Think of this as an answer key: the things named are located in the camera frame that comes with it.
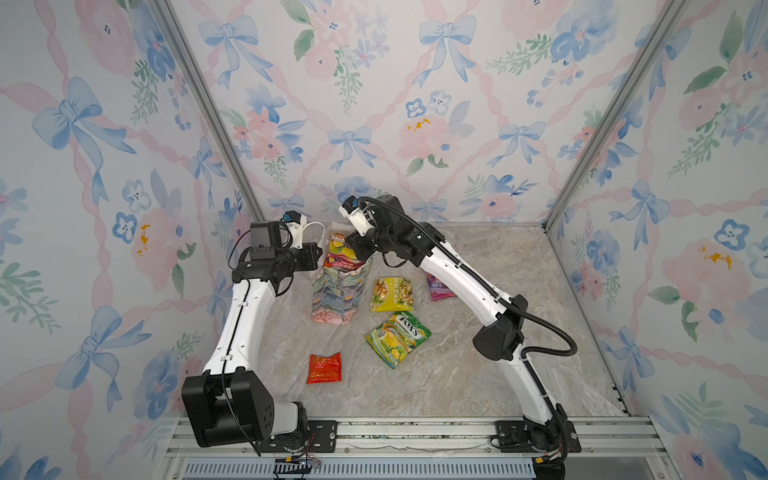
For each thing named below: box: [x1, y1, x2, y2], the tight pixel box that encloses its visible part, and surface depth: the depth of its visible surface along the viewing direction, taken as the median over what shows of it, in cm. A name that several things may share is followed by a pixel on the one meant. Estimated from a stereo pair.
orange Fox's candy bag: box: [324, 233, 366, 271], surface depth 83 cm
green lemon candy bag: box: [366, 311, 432, 369], surface depth 90 cm
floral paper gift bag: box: [311, 222, 373, 326], surface depth 83 cm
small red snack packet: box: [306, 352, 342, 384], surface depth 85 cm
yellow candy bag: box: [371, 277, 414, 312], surface depth 99 cm
